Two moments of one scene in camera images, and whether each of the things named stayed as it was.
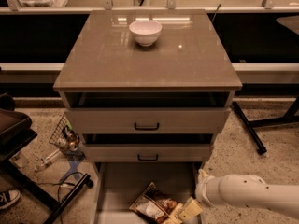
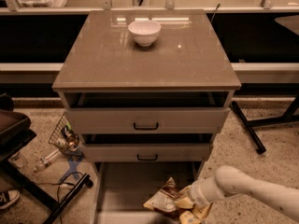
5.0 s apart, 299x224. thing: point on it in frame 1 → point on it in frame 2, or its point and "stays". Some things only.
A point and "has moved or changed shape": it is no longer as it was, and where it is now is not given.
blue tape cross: x=73 y=163 stays
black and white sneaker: x=8 y=197 stays
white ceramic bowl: x=146 y=32 stays
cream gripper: x=203 y=190 → x=196 y=192
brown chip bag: x=153 y=203 has moved or changed shape
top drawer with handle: x=148 y=120 stays
